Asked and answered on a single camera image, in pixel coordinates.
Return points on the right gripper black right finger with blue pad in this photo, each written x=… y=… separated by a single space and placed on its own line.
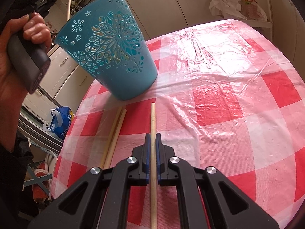
x=206 y=197

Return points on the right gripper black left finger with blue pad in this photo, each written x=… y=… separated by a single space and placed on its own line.
x=100 y=198

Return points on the wooden chopstick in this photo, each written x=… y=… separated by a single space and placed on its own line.
x=116 y=135
x=153 y=169
x=107 y=154

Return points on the teal perforated plastic bucket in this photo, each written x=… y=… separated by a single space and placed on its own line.
x=106 y=41

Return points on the person's left hand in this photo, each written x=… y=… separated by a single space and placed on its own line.
x=12 y=89

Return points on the blue plastic bag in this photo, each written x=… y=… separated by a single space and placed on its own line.
x=58 y=121

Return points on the red white checkered tablecloth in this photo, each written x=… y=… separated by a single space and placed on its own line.
x=225 y=96

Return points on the white plastic bags on cart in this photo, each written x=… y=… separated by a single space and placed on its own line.
x=244 y=10

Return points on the white rolling cart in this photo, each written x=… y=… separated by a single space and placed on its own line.
x=263 y=27

